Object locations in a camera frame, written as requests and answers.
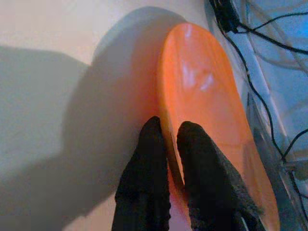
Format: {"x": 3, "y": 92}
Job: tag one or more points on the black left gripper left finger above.
{"x": 142, "y": 180}

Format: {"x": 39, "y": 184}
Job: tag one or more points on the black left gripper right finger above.
{"x": 207, "y": 180}

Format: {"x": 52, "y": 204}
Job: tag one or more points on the orange plate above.
{"x": 204, "y": 84}

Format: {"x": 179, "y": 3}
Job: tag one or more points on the black power adapter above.
{"x": 226, "y": 14}

